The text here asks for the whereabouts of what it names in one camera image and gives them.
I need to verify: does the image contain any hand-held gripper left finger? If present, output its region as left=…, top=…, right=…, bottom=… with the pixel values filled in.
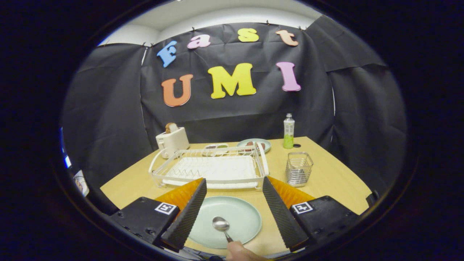
left=109, top=178, right=208, bottom=250

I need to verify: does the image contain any white toaster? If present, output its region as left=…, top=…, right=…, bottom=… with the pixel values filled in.
left=156, top=127, right=190, bottom=159

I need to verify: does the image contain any green plate with food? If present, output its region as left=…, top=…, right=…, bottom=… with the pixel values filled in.
left=237, top=138, right=272, bottom=154

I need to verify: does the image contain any white wire dish rack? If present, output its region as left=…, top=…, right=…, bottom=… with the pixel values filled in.
left=148, top=142, right=270, bottom=191

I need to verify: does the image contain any black backdrop cloth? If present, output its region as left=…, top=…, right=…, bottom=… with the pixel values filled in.
left=60, top=15, right=408, bottom=203

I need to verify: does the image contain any light green plate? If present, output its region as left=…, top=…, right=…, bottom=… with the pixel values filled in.
left=188, top=196, right=262, bottom=249

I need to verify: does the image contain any wooden handled metal spoon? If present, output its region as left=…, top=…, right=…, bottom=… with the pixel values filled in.
left=212, top=216, right=234, bottom=243

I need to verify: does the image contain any metal wire basket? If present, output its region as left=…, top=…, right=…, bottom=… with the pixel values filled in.
left=285, top=152, right=314, bottom=187

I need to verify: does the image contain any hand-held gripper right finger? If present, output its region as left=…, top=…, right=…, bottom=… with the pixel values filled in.
left=262, top=176, right=359, bottom=249

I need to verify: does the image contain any green drink bottle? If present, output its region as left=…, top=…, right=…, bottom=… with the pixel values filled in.
left=283, top=113, right=295, bottom=149

